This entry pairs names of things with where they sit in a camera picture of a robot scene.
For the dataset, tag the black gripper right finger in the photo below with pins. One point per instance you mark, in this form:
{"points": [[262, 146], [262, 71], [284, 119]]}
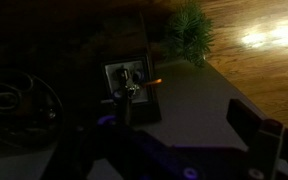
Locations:
{"points": [[261, 136]]}

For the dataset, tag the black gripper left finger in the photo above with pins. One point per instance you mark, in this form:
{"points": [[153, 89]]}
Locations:
{"points": [[123, 103]]}

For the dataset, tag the green potted plant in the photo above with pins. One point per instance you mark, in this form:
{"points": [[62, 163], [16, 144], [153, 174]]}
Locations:
{"points": [[188, 35]]}

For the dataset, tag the dark round tray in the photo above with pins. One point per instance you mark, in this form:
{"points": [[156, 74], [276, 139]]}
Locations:
{"points": [[31, 114]]}

